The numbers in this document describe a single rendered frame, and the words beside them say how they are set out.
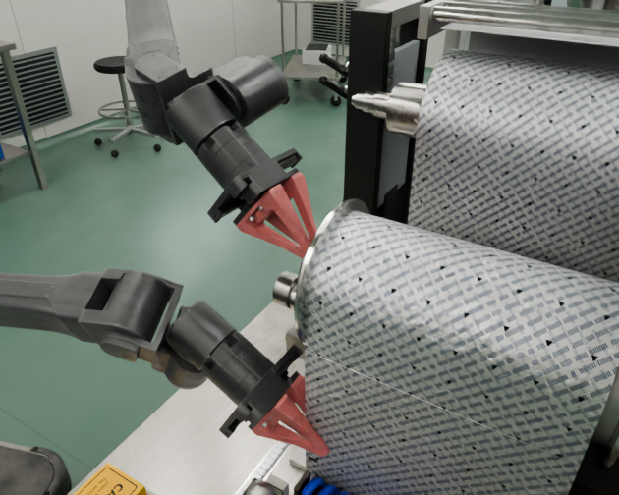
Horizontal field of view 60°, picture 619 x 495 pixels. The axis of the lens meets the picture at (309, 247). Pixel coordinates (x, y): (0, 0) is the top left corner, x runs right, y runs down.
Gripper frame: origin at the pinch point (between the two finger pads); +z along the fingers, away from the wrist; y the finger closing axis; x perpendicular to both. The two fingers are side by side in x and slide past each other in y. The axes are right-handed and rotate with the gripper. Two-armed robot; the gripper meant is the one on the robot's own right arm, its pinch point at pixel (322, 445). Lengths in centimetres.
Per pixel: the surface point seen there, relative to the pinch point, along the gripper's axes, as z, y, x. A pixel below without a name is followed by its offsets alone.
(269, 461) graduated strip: -1.6, -5.9, -21.3
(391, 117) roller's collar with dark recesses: -18.1, -28.1, 18.8
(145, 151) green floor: -195, -230, -232
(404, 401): 1.4, 0.2, 13.9
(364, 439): 1.9, 0.2, 5.9
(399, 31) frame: -27, -44, 21
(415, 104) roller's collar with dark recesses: -16.7, -28.6, 21.7
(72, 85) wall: -277, -234, -235
